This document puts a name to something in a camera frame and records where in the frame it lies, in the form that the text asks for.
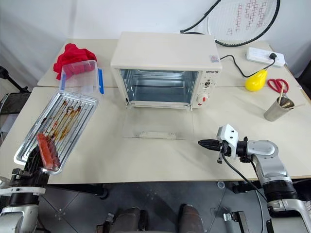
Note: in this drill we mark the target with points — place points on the yellow plastic pear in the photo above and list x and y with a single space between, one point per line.
255 83

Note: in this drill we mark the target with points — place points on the cream oven knob red mark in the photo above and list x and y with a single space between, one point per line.
203 98

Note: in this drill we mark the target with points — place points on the glass oven door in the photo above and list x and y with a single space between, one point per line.
158 121

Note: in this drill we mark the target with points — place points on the black power plug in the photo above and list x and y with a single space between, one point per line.
273 56

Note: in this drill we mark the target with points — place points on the red scissors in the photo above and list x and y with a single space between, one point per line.
279 87

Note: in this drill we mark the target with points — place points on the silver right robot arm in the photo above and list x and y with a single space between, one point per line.
264 148

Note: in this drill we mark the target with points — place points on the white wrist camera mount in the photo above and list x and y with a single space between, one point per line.
228 137
24 190

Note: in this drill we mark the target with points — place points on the small oven sticker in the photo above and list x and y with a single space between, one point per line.
214 58

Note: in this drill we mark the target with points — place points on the red sausage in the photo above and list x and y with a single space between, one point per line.
44 150
54 156

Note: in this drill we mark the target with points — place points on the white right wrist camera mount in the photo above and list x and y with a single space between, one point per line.
228 137

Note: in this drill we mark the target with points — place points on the black white tennis racket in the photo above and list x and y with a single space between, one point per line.
252 14

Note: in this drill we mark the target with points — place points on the silver ribbed baking tray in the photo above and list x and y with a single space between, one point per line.
73 106

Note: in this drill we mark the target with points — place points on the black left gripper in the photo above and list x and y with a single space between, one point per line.
31 179

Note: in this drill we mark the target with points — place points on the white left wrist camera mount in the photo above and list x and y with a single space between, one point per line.
24 190

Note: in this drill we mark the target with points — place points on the clear plastic box blue clips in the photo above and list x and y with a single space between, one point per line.
77 82

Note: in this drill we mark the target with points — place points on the metal caster bracket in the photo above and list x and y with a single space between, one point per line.
234 216

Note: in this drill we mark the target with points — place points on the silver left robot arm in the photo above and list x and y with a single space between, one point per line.
14 218

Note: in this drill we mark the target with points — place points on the metal cup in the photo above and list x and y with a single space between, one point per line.
274 112

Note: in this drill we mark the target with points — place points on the black racket frame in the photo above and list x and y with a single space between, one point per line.
184 30

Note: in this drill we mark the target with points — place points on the dark rounded shape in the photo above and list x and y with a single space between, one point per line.
190 218
128 221

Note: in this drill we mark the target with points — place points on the wooden stick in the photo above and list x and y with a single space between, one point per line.
281 95

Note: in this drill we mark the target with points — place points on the red cloth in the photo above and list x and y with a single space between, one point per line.
73 54

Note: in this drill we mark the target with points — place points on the black stand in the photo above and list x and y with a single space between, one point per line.
12 81

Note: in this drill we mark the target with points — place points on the white power strip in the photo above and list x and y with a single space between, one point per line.
257 54

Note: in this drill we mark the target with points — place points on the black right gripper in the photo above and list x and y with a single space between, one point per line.
224 148

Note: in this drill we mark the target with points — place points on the cream toaster oven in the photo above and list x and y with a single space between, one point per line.
165 48

